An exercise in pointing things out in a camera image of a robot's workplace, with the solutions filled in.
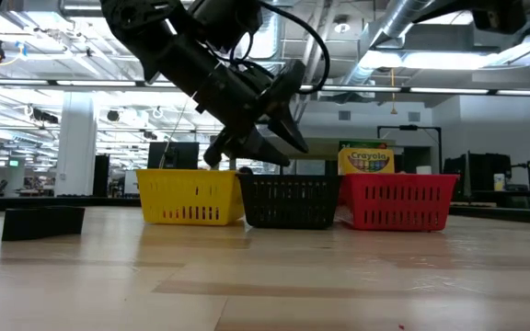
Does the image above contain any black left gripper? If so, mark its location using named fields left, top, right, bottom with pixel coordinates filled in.
left=195, top=62, right=310, bottom=166

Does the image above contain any black plastic basket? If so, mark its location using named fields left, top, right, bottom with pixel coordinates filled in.
left=236, top=173, right=343, bottom=231

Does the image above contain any Crayola crayon box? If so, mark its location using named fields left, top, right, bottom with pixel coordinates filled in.
left=337, top=140, right=396, bottom=176

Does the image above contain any red plastic basket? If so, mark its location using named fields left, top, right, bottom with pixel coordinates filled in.
left=337, top=172, right=460, bottom=232

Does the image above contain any black binder clip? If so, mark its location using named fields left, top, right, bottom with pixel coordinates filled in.
left=1, top=205, right=86, bottom=243

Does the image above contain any black room monitor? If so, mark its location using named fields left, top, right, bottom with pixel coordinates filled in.
left=147, top=142, right=201, bottom=170

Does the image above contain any yellow plastic basket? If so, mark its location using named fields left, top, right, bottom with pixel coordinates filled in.
left=134, top=167, right=247, bottom=227

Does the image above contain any ceiling light strip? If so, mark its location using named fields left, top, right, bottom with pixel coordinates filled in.
left=0, top=77, right=530, bottom=97

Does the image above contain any white pillar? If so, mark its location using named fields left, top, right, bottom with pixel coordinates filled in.
left=54, top=91, right=98, bottom=197

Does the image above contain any black equipment rack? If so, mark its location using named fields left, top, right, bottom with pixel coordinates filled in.
left=443, top=153, right=530, bottom=203

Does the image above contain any silver ventilation duct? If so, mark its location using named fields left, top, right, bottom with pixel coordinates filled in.
left=246, top=0, right=287, bottom=84
left=345, top=0, right=436, bottom=86

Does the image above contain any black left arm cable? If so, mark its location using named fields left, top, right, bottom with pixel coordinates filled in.
left=255, top=0, right=331, bottom=96

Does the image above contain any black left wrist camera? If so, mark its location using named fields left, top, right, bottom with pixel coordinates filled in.
left=190, top=0, right=264, bottom=52

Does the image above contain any orange hanging cord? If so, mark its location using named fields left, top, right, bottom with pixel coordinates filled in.
left=388, top=68, right=398, bottom=116

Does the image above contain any black gantry frame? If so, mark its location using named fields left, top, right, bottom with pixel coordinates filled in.
left=376, top=124, right=444, bottom=175

